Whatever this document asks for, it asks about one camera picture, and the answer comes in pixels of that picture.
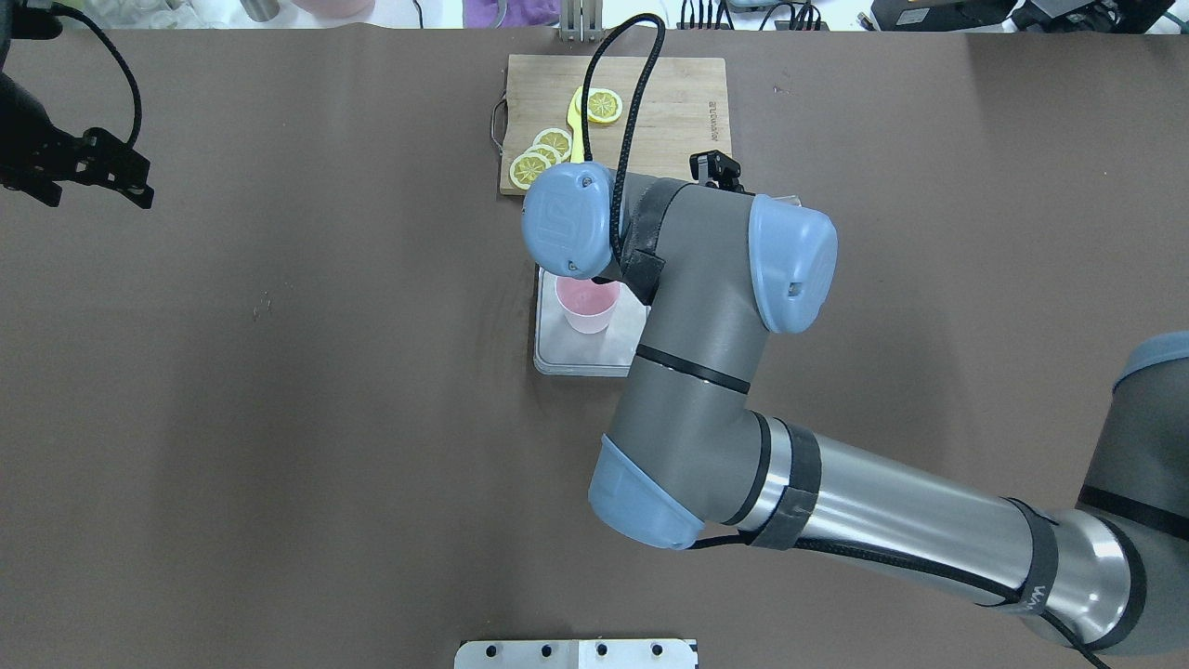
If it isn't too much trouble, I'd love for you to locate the pink plastic cup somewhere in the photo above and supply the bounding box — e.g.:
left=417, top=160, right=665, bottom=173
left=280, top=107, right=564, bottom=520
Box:
left=554, top=276, right=621, bottom=335

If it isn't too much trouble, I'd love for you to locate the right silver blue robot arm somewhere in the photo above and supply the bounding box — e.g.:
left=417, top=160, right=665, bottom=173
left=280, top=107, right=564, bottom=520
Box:
left=522, top=162, right=1188, bottom=665

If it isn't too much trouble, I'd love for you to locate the silver digital kitchen scale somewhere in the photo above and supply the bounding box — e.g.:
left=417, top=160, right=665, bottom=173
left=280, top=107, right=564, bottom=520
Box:
left=531, top=269, right=649, bottom=377

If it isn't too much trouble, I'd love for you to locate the lemon slice on board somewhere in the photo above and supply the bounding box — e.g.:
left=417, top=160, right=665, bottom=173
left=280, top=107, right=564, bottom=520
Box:
left=508, top=151, right=555, bottom=190

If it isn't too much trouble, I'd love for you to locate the yellow plastic knife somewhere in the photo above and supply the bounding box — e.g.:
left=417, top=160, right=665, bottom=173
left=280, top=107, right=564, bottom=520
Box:
left=568, top=87, right=586, bottom=164

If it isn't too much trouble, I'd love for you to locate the single lemon slice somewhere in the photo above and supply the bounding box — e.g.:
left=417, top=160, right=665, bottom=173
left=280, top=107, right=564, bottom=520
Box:
left=585, top=88, right=624, bottom=125

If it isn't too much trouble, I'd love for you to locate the wooden cutting board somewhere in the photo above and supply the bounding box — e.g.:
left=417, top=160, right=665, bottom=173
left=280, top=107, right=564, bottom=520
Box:
left=501, top=53, right=735, bottom=196

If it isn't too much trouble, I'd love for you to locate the purple cloth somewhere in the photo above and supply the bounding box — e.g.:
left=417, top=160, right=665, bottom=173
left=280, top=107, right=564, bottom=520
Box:
left=463, top=0, right=560, bottom=29

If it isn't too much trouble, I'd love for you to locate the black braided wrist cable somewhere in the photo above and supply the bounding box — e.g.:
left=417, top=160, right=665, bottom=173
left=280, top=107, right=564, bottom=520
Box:
left=581, top=13, right=667, bottom=270

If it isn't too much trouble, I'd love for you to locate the aluminium frame post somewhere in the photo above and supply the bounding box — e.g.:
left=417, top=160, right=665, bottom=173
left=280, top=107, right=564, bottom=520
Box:
left=556, top=0, right=606, bottom=43

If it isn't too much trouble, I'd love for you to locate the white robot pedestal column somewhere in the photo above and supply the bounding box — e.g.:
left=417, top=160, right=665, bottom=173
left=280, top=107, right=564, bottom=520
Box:
left=453, top=638, right=700, bottom=668

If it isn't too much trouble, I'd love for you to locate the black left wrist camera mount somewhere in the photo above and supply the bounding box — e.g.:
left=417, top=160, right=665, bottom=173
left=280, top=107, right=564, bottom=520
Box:
left=1, top=126, right=155, bottom=209

